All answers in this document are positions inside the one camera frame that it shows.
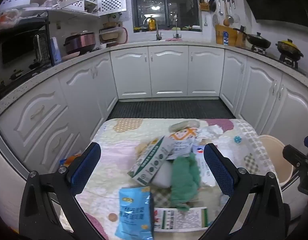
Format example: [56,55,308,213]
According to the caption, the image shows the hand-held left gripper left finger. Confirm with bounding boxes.
[19,142,109,240]

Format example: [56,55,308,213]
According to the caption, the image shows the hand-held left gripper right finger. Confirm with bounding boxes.
[199,143,290,240]

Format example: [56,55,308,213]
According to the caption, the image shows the beige plastic bin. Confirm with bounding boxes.
[257,134,294,187]

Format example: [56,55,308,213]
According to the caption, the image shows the orange and white snack bag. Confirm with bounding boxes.
[165,127,198,160]

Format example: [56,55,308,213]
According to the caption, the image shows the orange wrapper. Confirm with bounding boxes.
[60,154,82,167]

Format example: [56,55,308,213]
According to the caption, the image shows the white packet with round logo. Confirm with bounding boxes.
[193,144,218,187]

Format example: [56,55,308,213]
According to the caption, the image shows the printed patchwork blanket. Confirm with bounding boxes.
[58,117,278,240]

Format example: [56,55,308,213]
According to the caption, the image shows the green cloth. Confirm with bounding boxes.
[169,152,202,212]

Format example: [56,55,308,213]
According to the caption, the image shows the crumpled white tissue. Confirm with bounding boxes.
[195,125,223,142]

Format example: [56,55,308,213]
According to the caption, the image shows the white foam block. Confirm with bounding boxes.
[153,159,174,188]

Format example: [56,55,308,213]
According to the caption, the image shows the white packet with green print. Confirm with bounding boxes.
[168,120,201,132]

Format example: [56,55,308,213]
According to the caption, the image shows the white labelled flat packet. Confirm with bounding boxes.
[153,206,209,232]

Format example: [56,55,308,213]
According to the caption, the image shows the green and white carton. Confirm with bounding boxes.
[128,135,173,187]

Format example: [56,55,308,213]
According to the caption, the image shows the blue snack packet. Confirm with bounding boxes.
[115,185,154,240]

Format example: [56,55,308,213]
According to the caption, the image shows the black ribbed floor mat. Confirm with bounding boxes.
[106,99,235,119]

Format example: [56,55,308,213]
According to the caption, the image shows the gas stove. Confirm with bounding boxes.
[250,45,300,69]

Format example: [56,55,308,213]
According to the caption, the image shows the yellow cooking pot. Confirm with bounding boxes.
[276,39,304,60]

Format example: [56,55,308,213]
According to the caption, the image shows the white lower kitchen cabinets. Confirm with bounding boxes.
[0,45,308,180]

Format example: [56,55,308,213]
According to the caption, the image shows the black wok with lid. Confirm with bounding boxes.
[234,26,272,49]

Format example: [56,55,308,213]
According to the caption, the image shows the blue plastic container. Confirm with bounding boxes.
[50,37,63,65]

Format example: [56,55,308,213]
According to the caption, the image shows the pink electric cooker pot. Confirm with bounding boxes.
[64,31,96,55]

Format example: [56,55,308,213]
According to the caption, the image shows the black microwave oven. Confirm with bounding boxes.
[0,11,56,85]
[0,29,48,65]

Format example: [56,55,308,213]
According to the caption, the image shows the stacked food containers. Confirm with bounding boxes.
[99,21,119,47]

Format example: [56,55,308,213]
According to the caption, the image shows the wooden cutting board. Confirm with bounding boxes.
[215,24,238,46]

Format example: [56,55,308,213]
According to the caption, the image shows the small steel tap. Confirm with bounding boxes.
[173,15,182,39]

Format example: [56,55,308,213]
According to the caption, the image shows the hanging strainer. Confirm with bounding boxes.
[229,0,240,23]

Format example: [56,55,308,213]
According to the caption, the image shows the steel sink faucet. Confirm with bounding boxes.
[144,17,162,41]

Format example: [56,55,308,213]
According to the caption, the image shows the orange and clear plastic bag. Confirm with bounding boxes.
[0,9,22,27]

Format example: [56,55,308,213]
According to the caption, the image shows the dark kitchen window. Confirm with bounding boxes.
[131,0,203,32]

